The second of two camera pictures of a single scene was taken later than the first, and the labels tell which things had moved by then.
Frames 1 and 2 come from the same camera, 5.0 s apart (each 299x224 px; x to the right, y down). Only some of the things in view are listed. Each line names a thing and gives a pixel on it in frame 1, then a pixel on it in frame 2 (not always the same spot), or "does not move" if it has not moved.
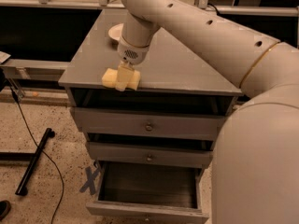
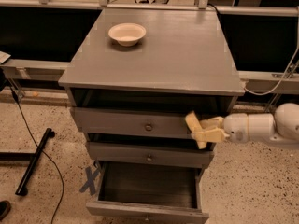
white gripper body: [130, 53] → [235, 128]
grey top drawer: [148, 124] does not move
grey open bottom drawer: [147, 192] does not move
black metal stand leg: [22, 189] does not move
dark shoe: [5, 208] does not move
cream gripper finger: [124, 75] → [217, 122]
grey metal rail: [34, 69] does not move
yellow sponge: [110, 78] → [194, 126]
